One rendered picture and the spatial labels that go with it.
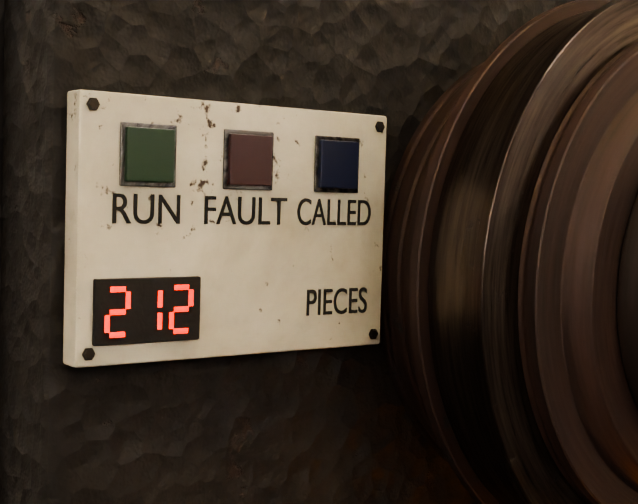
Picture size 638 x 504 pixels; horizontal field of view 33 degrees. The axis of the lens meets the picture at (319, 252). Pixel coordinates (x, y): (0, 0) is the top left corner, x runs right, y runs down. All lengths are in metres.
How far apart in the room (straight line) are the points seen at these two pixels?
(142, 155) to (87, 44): 0.08
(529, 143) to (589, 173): 0.05
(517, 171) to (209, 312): 0.24
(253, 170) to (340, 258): 0.11
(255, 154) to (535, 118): 0.20
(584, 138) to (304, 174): 0.20
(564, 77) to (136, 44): 0.30
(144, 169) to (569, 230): 0.30
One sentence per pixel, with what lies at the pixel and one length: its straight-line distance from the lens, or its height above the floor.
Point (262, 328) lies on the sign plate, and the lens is 0.80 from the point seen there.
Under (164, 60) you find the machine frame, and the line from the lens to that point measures 0.78.
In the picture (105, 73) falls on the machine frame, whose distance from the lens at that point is 0.75.
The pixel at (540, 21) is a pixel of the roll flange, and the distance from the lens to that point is 0.89.
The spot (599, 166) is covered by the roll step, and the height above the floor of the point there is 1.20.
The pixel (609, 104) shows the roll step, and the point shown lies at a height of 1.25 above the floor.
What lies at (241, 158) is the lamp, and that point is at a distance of 0.77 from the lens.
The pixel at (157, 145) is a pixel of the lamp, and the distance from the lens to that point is 0.74.
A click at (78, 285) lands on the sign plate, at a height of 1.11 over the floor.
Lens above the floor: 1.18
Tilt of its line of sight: 3 degrees down
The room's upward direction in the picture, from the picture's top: 2 degrees clockwise
